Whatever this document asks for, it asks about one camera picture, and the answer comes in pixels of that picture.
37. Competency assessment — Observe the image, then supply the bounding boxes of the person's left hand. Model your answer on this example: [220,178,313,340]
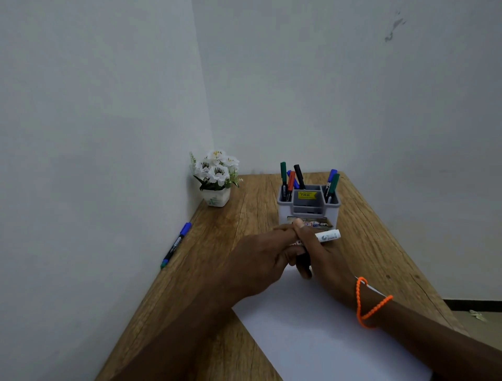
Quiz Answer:
[220,224,306,306]

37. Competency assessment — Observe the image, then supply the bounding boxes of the person's right hand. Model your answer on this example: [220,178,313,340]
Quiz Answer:
[293,218,361,311]

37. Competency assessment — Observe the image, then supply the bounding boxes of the white marker pen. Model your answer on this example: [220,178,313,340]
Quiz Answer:
[290,229,341,247]

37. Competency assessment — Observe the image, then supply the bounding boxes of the person's right forearm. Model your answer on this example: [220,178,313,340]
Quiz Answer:
[349,277,502,381]

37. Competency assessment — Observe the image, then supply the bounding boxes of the person's left forearm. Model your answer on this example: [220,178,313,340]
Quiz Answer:
[112,271,241,381]

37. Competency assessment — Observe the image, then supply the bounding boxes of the grey plastic pen organizer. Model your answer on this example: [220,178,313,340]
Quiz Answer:
[277,184,341,233]

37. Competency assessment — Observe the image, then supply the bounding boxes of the white paper sheet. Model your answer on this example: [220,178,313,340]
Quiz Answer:
[232,265,432,381]

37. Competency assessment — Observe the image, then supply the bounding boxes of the white flowers in white pot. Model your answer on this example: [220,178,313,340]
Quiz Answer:
[190,150,244,208]

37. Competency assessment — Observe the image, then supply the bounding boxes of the blue and green marker pen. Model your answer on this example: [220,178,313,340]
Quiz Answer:
[160,222,193,270]

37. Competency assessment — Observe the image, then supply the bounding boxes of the black skirting board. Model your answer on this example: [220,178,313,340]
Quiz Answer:
[444,299,502,313]

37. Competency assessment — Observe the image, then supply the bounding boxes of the orange braided bracelet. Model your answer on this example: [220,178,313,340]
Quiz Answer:
[355,277,394,329]

